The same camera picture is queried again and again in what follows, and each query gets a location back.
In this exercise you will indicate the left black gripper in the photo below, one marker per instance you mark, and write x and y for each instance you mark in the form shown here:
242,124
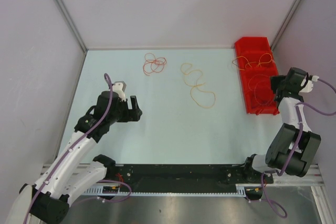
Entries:
130,115

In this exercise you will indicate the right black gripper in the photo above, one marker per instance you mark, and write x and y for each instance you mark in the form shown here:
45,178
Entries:
274,80

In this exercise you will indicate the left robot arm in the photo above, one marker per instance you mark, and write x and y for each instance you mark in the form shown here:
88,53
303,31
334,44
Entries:
50,197

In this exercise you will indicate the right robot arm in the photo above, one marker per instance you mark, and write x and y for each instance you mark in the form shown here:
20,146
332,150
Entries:
295,145

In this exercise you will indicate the red compartment bin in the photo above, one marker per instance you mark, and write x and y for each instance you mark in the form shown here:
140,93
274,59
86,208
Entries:
255,63

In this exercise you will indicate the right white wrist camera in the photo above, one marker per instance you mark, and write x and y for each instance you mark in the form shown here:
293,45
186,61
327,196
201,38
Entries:
308,83

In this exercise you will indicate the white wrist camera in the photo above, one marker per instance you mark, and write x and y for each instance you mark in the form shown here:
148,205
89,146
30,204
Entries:
118,91
308,83

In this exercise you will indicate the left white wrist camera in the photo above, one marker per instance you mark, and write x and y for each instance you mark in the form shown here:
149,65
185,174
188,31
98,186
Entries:
118,91

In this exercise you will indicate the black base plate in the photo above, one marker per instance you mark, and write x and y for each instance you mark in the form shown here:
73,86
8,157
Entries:
184,179

